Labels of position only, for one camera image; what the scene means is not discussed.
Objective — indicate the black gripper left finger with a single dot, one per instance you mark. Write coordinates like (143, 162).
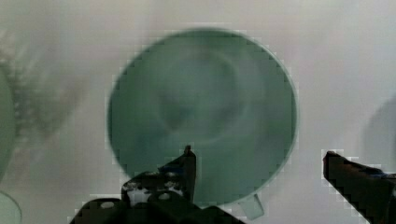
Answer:
(161, 197)

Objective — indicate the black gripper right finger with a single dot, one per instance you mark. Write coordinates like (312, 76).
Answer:
(369, 190)

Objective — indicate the green mug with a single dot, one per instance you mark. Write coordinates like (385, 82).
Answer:
(223, 94)

